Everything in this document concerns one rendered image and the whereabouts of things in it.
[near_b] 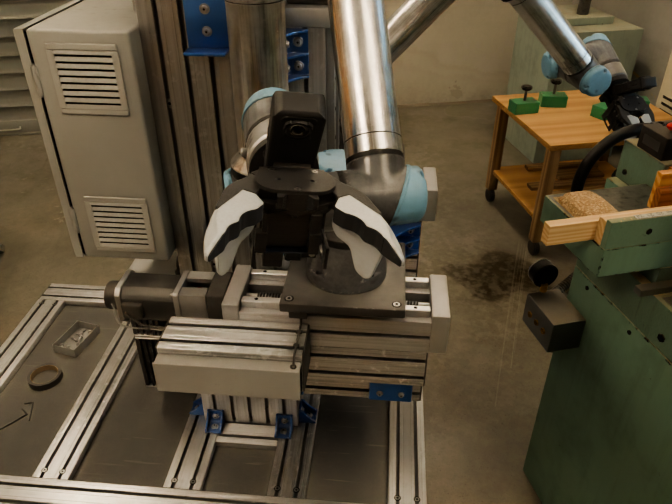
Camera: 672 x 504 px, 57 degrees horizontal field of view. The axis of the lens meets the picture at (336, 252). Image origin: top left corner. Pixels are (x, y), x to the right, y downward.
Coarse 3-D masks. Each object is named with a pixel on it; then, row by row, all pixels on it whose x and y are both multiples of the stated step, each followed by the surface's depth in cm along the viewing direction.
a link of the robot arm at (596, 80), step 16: (512, 0) 141; (528, 0) 141; (544, 0) 142; (528, 16) 144; (544, 16) 143; (560, 16) 145; (544, 32) 146; (560, 32) 146; (560, 48) 149; (576, 48) 149; (560, 64) 153; (576, 64) 151; (592, 64) 152; (576, 80) 155; (592, 80) 152; (608, 80) 153; (592, 96) 155
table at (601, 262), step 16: (608, 192) 127; (624, 192) 127; (640, 192) 127; (544, 208) 127; (560, 208) 121; (624, 208) 121; (640, 208) 121; (592, 240) 112; (576, 256) 118; (592, 256) 112; (608, 256) 110; (624, 256) 111; (640, 256) 112; (656, 256) 113; (592, 272) 113; (608, 272) 112; (624, 272) 113
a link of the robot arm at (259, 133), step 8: (264, 120) 66; (256, 128) 65; (264, 128) 64; (248, 136) 66; (256, 136) 64; (264, 136) 63; (248, 144) 66; (256, 144) 63; (240, 152) 66; (248, 152) 64; (248, 160) 64; (248, 168) 64
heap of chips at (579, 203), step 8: (576, 192) 122; (584, 192) 121; (592, 192) 122; (560, 200) 123; (568, 200) 121; (576, 200) 120; (584, 200) 119; (592, 200) 118; (600, 200) 118; (568, 208) 120; (576, 208) 118; (584, 208) 117; (592, 208) 117; (600, 208) 117; (608, 208) 117; (576, 216) 118
